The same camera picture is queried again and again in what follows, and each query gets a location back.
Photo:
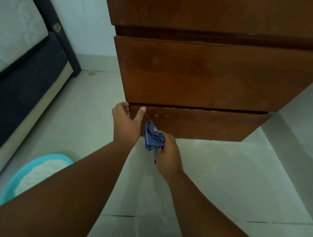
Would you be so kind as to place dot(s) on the person's left forearm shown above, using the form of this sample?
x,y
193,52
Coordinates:
x,y
73,195

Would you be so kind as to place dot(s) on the tall brown wooden drawer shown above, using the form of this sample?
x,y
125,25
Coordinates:
x,y
207,73

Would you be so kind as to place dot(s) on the short brown wooden drawer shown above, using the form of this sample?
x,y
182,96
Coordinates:
x,y
207,124

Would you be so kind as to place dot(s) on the person's left thumb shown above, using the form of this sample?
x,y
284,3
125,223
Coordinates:
x,y
140,114

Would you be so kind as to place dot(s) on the blue cleaning cloth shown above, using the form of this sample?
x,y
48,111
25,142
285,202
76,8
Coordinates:
x,y
151,136

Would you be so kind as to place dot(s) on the person's right forearm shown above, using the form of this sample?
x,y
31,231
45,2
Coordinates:
x,y
200,210

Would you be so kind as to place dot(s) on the brown wooden dresser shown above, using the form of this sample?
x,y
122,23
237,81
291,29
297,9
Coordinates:
x,y
210,31

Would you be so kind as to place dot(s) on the white foamy water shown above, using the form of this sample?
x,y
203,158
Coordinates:
x,y
41,172

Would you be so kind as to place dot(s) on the white quilted mattress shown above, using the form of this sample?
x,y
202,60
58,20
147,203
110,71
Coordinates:
x,y
17,31

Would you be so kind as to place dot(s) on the round metal bolt cap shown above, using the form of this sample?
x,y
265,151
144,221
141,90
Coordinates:
x,y
57,27

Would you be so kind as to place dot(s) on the person's left hand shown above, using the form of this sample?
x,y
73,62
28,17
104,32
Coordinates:
x,y
124,127

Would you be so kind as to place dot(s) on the dark bed frame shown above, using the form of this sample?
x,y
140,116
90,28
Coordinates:
x,y
29,83

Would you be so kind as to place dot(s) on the person's right fingers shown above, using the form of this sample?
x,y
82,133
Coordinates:
x,y
169,139

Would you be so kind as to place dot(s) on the person's right hand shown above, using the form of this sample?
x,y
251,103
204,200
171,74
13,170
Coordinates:
x,y
170,158

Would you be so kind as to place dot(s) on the turquoise plastic basin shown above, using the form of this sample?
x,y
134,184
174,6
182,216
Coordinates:
x,y
9,182

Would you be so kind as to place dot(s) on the brown wooden drawer front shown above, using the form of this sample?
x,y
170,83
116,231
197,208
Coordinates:
x,y
207,12

